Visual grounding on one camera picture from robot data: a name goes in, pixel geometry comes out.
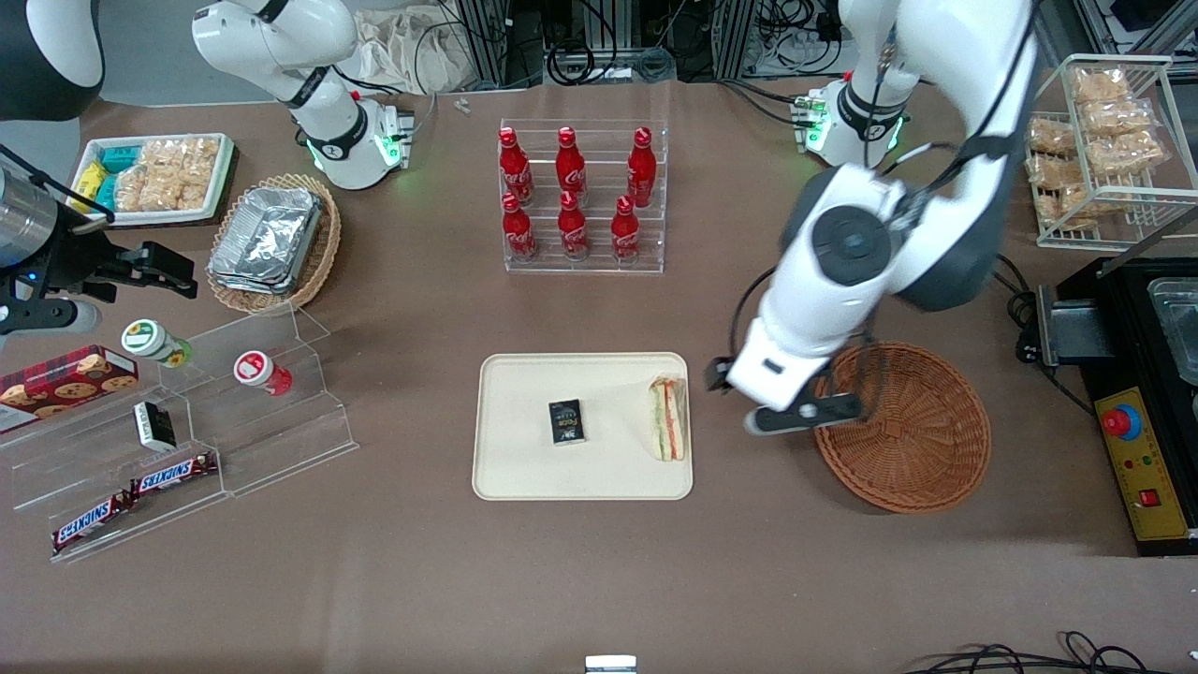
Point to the clear acrylic stepped shelf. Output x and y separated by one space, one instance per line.
281 440

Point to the red emergency stop button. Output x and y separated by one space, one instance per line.
1120 423

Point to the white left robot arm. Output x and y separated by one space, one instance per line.
847 243

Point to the round brown wicker basket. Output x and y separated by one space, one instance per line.
922 445

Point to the teal snack packet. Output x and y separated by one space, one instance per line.
119 158

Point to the clear rice cracker packet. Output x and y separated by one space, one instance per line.
164 190
182 152

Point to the small white box edge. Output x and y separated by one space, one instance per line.
610 665

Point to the Snickers chocolate bar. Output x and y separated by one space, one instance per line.
173 474
91 522

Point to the black machine housing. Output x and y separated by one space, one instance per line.
1123 318

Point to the clear acrylic bottle rack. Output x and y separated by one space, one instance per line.
599 267

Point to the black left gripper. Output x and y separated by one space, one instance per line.
718 374

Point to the beige cloth bag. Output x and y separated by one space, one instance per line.
412 51

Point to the black and white small box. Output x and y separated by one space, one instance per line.
154 426

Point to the yellow snack packet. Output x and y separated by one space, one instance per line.
88 181

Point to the aluminium foil container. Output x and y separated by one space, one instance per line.
267 239

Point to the red lid cup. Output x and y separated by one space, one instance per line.
257 369

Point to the oval light wicker basket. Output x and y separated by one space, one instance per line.
321 264

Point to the triangle sandwich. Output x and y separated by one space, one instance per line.
668 421

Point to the clear cracker bag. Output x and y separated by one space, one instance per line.
1100 86
1050 139
1056 173
1128 152
1065 206

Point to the yellow control box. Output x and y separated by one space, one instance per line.
1146 468

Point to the small black snack box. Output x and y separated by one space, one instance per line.
566 422

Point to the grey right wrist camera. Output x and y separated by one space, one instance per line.
56 317

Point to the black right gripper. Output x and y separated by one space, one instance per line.
77 259

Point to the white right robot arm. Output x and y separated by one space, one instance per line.
329 126

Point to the white rectangular snack tray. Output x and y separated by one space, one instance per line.
221 183

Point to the red cola bottle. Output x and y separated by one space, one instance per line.
573 229
625 234
570 167
641 170
515 168
518 232

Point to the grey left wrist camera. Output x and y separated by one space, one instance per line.
772 420

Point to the green lid cup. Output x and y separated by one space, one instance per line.
150 339

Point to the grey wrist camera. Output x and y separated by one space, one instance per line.
772 420
56 317

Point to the red cookie box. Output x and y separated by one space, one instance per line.
61 379

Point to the beige rectangular tray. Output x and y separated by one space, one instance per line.
618 402

